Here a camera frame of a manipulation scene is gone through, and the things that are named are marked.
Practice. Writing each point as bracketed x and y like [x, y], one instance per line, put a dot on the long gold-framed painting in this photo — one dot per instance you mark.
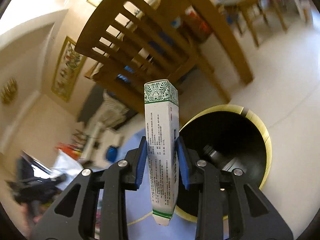
[66, 72]

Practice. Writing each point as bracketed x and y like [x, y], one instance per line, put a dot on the blue tablecloth with yellow lines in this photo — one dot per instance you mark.
[137, 205]

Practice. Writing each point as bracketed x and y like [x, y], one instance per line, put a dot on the dark grey sofa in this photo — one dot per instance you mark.
[87, 107]

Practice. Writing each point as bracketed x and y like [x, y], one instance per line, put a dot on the dark wooden slatted chair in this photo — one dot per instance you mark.
[105, 30]

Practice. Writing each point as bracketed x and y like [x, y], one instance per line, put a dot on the gold wall ornament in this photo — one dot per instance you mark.
[8, 90]

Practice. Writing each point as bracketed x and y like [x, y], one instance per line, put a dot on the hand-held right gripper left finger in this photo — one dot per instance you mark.
[141, 162]

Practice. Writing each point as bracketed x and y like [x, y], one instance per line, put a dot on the orange plastic bag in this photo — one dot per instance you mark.
[68, 150]

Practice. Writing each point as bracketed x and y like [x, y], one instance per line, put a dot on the cream throw blanket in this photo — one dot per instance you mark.
[112, 112]

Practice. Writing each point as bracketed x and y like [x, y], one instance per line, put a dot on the wooden chair with grey cushion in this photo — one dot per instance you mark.
[240, 1]

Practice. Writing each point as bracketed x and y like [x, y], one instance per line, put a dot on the white coffee table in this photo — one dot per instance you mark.
[100, 142]

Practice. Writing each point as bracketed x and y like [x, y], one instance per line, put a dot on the green and white carton box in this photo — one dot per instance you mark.
[160, 142]

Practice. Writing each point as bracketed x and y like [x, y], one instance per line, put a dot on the red package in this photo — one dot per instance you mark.
[200, 25]

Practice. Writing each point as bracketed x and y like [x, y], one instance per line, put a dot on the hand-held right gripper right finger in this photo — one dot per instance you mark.
[182, 165]

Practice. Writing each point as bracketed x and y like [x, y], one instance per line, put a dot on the yellow-rimmed black waste bin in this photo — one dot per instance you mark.
[225, 135]

